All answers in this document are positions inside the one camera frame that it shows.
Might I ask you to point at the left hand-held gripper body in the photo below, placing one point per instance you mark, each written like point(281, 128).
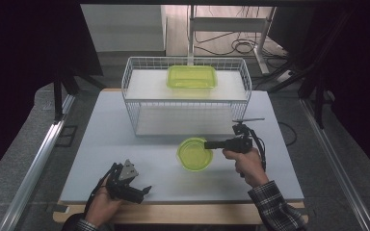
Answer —
point(122, 184)

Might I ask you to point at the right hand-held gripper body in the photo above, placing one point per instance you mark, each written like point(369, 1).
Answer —
point(241, 144)

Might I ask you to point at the green round plastic bowl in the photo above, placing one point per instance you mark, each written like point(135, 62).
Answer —
point(192, 157)

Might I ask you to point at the green rectangular plastic container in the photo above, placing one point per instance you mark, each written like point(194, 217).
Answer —
point(191, 77)

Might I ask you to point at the person's right hand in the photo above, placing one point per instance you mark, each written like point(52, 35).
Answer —
point(249, 166)

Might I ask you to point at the person's left hand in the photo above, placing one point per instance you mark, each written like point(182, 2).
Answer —
point(101, 207)

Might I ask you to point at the black metal stand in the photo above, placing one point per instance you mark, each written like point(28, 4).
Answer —
point(318, 96)
point(58, 102)

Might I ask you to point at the white cabinet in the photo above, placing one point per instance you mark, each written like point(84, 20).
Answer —
point(125, 29)

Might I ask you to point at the aluminium rail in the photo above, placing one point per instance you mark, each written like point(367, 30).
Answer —
point(35, 166)
point(337, 166)

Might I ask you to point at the white metal desk frame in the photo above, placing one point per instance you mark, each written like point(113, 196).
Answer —
point(228, 24)

